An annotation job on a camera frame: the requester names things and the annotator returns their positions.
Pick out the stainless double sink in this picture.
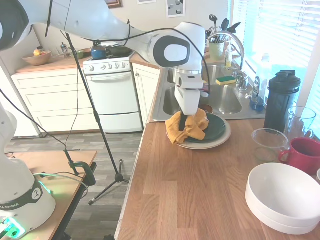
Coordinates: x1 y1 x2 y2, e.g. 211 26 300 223
152 64 267 123

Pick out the dark blue plate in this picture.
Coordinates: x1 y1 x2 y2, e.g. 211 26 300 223
186 112 227 144

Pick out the white oven stove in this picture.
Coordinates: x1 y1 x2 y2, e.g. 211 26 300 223
82 53 145 134

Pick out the green utensil crock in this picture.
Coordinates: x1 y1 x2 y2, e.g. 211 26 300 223
208 41 226 62

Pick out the glass French press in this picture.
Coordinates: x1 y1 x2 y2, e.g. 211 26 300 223
60 42 72 59

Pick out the yellow liquid soap bottle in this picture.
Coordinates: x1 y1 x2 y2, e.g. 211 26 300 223
223 42 233 68

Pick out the white wall poster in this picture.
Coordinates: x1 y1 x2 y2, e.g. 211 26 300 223
166 0 186 19

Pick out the blue kettle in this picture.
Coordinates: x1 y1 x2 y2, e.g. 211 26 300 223
90 42 108 60

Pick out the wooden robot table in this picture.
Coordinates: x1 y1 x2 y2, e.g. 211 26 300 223
0 149 98 240

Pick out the clear Dawn soap bottle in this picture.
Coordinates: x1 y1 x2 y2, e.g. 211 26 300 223
249 53 272 113

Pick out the yellow cloth towel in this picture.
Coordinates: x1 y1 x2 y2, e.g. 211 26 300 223
165 107 210 145

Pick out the white ceramic bowl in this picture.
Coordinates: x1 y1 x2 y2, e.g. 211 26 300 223
244 162 320 224
246 197 320 236

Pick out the white window blind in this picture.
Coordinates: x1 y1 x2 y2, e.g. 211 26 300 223
232 0 320 73

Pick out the black frying pan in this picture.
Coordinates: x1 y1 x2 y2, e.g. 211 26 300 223
106 44 133 57

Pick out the large cream plate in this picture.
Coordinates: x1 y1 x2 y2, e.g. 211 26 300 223
166 117 232 150

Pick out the white drawer cabinet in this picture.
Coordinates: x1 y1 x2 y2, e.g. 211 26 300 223
11 68 101 138

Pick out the black floor tripod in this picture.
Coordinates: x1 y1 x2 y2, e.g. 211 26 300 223
60 30 131 206

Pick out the wooden fruit bowl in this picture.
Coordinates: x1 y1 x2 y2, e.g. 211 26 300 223
21 49 52 66

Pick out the red mug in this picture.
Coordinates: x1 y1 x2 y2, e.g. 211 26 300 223
277 137 320 176

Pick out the dark metal clamp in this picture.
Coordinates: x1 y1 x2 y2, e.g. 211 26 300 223
68 159 97 186

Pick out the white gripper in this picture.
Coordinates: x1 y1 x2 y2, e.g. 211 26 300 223
174 72 204 132

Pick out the clear plastic cup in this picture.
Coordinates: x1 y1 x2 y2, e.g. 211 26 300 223
251 127 291 163

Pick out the tall clear drinking glass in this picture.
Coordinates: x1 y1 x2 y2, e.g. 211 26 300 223
283 106 318 140

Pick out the chrome faucet lever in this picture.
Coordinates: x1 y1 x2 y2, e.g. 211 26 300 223
233 70 250 92

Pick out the white corner cabinet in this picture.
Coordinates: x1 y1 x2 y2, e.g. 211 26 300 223
131 62 161 126

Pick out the brown bowl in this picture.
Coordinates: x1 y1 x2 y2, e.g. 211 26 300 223
199 103 214 114

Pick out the black shaker bottle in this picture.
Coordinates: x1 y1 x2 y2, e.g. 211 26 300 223
263 69 302 135

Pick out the chrome arched faucet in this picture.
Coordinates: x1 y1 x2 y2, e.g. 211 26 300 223
208 31 246 76

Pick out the wooden framed picture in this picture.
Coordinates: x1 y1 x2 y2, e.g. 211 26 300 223
104 0 123 9

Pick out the green yellow sponge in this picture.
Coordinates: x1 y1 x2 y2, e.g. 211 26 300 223
215 76 237 87

